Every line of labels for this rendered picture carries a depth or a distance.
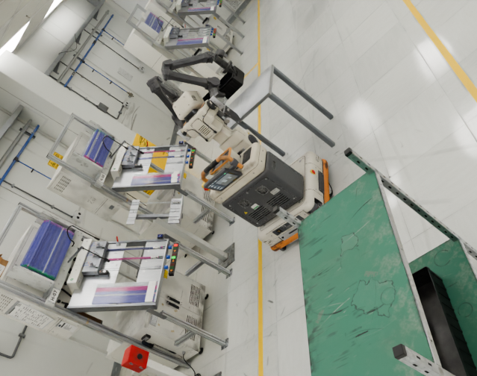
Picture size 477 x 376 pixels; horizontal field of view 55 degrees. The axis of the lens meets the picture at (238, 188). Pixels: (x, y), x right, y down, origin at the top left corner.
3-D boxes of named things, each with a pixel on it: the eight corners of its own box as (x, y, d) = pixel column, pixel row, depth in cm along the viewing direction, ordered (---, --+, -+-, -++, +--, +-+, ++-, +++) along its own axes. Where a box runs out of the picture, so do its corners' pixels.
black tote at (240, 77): (201, 125, 401) (190, 118, 397) (204, 113, 413) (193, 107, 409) (242, 85, 367) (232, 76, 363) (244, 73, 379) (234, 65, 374)
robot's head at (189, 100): (194, 105, 342) (184, 89, 344) (178, 121, 354) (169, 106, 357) (207, 104, 353) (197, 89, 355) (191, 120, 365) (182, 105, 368)
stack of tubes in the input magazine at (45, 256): (75, 232, 399) (46, 217, 388) (55, 279, 360) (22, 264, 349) (68, 239, 405) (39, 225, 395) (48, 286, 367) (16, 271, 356)
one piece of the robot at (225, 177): (252, 172, 334) (229, 166, 319) (222, 195, 355) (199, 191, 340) (248, 160, 339) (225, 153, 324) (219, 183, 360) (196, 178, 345)
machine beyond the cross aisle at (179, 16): (247, 19, 928) (169, -48, 852) (246, 34, 865) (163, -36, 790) (206, 66, 997) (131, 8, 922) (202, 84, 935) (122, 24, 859)
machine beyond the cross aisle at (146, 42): (245, 49, 818) (156, -25, 742) (243, 69, 755) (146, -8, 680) (198, 100, 888) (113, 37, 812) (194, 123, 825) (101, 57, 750)
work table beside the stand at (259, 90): (335, 145, 407) (269, 92, 376) (281, 184, 449) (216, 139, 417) (333, 115, 439) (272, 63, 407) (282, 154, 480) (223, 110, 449)
